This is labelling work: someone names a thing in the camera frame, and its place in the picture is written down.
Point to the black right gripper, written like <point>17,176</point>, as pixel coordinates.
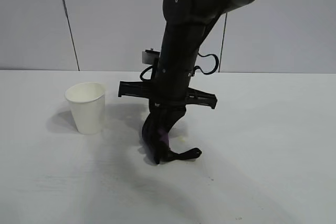
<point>170,85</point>

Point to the black and purple cloth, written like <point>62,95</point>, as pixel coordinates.
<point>157,150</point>

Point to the white paper cup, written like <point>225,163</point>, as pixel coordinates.
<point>86,113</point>

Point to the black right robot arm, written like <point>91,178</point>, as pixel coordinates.
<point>183,11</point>

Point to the brown liquid spill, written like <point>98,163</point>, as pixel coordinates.
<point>183,139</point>

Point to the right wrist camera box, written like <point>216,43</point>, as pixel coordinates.
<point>149,56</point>

